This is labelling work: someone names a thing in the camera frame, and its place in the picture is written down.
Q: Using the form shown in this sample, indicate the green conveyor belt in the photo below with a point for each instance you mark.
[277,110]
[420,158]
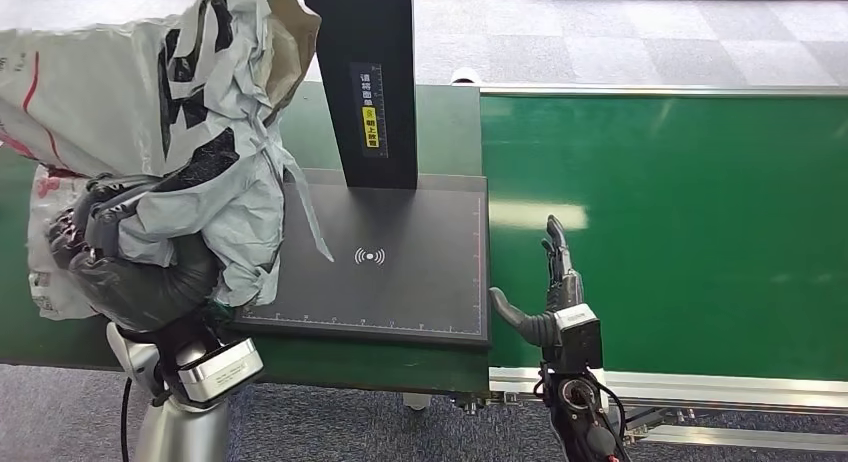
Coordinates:
[696,214]

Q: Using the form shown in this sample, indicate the grey conveyor bracket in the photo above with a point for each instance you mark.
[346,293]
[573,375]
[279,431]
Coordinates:
[641,424]

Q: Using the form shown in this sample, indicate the dark green table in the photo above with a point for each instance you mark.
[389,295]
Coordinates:
[371,369]

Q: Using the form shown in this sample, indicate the black scanner base plate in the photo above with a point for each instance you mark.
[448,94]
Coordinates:
[411,287]

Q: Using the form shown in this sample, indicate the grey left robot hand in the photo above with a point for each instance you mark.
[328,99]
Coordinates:
[146,287]

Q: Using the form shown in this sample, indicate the aluminium conveyor frame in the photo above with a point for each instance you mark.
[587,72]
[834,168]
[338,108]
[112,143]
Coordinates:
[782,393]

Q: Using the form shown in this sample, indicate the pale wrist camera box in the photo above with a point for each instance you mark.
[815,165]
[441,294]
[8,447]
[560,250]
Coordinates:
[580,340]
[218,373]

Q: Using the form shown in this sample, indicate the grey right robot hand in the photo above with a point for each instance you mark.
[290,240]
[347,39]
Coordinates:
[563,293]

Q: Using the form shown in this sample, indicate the grey courier bag red print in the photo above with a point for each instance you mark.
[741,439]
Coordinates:
[132,81]

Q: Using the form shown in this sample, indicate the black scanner column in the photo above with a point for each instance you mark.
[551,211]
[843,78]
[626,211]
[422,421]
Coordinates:
[338,114]

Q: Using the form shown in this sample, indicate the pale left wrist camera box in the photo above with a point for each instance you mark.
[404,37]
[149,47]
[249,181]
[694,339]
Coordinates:
[218,373]

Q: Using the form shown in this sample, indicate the yellow and black column label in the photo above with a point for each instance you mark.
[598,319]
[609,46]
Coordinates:
[370,128]

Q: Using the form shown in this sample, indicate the white table foot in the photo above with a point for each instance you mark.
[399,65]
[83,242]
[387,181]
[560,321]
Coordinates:
[417,401]

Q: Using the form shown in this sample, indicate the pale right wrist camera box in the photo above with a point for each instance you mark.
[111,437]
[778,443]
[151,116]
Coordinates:
[580,340]

